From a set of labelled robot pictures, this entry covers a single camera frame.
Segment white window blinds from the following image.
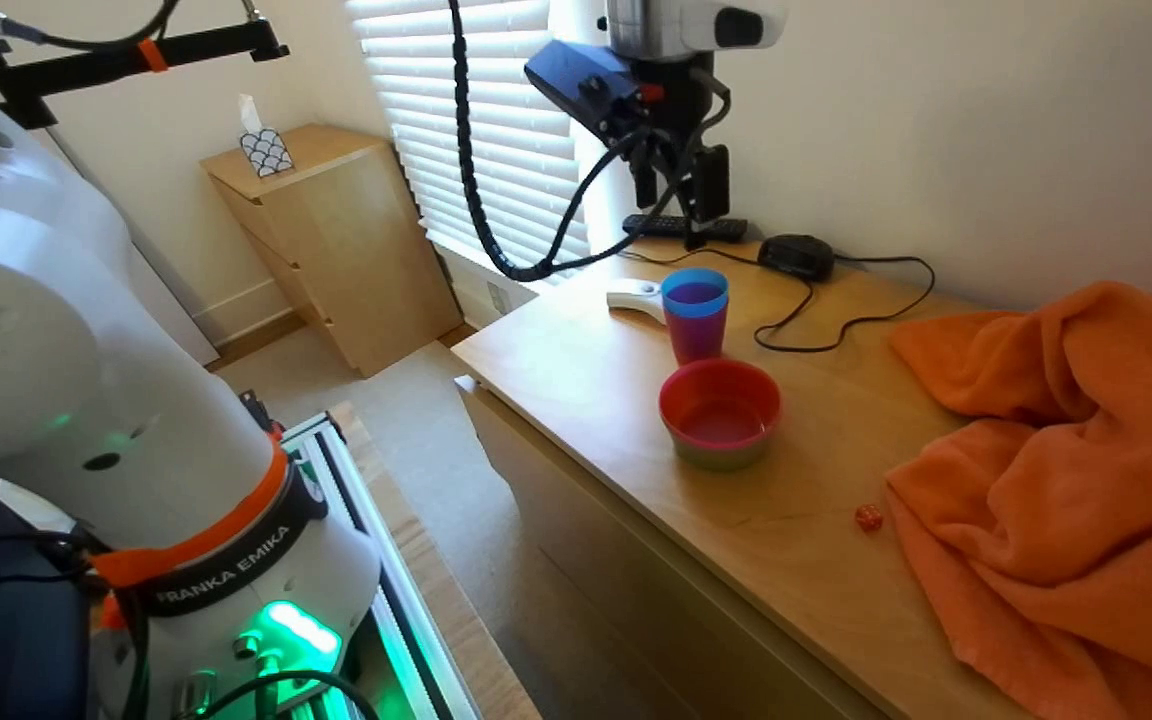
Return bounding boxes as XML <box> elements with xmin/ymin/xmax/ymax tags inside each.
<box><xmin>346</xmin><ymin>0</ymin><xmax>612</xmax><ymax>280</ymax></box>

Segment red plastic bowl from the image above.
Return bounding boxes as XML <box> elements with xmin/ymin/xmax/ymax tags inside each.
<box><xmin>656</xmin><ymin>357</ymin><xmax>788</xmax><ymax>472</ymax></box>

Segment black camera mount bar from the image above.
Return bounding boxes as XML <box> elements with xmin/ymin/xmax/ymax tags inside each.
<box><xmin>0</xmin><ymin>0</ymin><xmax>292</xmax><ymax>130</ymax></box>

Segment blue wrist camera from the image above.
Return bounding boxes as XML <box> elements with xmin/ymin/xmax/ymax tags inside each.
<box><xmin>521</xmin><ymin>35</ymin><xmax>647</xmax><ymax>153</ymax></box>

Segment wooden chest of drawers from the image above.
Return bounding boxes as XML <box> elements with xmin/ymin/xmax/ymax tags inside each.
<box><xmin>447</xmin><ymin>239</ymin><xmax>1039</xmax><ymax>720</ymax></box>

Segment thin black cable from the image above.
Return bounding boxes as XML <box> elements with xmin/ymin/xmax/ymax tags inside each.
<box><xmin>627</xmin><ymin>245</ymin><xmax>939</xmax><ymax>358</ymax></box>

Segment black corrugated cable hose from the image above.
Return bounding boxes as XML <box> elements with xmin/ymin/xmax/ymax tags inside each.
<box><xmin>445</xmin><ymin>0</ymin><xmax>636</xmax><ymax>282</ymax></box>

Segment blue plastic cup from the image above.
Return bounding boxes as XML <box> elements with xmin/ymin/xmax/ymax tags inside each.
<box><xmin>656</xmin><ymin>265</ymin><xmax>733</xmax><ymax>331</ymax></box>

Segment orange towel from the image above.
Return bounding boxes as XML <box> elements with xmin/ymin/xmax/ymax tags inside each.
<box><xmin>879</xmin><ymin>277</ymin><xmax>1152</xmax><ymax>720</ymax></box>

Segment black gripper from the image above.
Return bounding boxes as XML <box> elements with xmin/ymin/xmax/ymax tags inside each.
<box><xmin>621</xmin><ymin>51</ymin><xmax>752</xmax><ymax>251</ymax></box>

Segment small wooden cabinet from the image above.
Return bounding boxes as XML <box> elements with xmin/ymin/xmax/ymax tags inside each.
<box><xmin>199</xmin><ymin>119</ymin><xmax>468</xmax><ymax>379</ymax></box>

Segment red plastic cup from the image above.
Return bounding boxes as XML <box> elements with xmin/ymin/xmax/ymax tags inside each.
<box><xmin>664</xmin><ymin>311</ymin><xmax>730</xmax><ymax>369</ymax></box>

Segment white remote control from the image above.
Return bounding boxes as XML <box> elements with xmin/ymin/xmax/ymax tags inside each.
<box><xmin>604</xmin><ymin>280</ymin><xmax>673</xmax><ymax>327</ymax></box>

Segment patterned tissue box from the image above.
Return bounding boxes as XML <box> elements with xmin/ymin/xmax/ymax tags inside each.
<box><xmin>237</xmin><ymin>91</ymin><xmax>300</xmax><ymax>185</ymax></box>

